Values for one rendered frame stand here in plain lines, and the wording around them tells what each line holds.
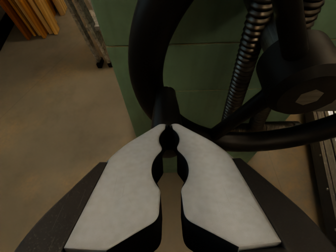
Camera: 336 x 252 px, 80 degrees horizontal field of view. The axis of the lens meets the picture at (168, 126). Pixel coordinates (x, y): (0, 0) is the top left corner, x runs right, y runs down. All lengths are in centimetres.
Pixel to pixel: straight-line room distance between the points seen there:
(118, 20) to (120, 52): 6
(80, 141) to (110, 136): 16
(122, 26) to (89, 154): 83
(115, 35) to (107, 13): 4
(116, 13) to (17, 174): 102
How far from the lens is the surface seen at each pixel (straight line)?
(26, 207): 115
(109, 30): 37
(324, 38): 21
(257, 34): 24
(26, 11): 179
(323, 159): 106
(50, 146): 121
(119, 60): 41
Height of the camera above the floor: 94
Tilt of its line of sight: 59 degrees down
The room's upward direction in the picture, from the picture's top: 2 degrees counter-clockwise
